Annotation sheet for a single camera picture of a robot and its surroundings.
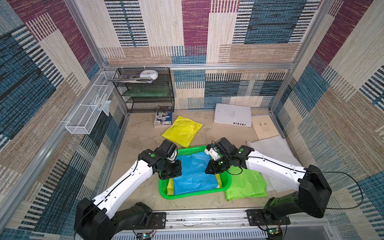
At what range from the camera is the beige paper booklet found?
3.54ft

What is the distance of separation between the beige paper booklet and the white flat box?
0.04m

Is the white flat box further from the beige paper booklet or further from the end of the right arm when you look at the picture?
the end of the right arm
